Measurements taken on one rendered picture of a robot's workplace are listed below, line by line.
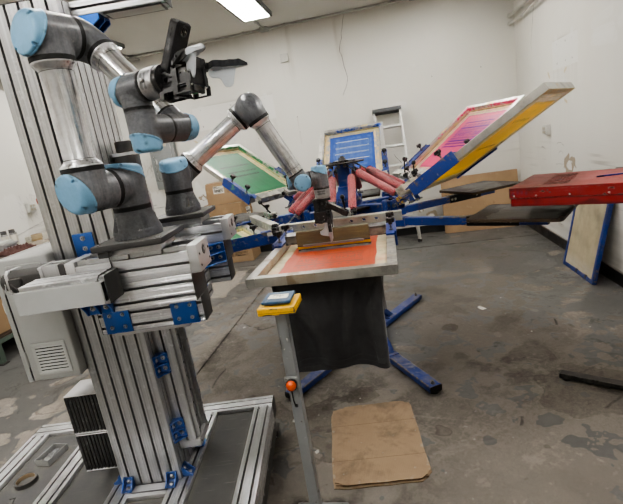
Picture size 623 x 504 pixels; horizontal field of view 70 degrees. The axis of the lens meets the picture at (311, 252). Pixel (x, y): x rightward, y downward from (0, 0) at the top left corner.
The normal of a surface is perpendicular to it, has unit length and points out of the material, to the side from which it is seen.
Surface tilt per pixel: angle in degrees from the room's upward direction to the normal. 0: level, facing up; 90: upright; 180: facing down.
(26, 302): 90
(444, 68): 90
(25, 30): 82
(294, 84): 90
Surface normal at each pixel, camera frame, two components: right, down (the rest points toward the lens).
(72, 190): -0.42, 0.40
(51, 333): -0.01, 0.24
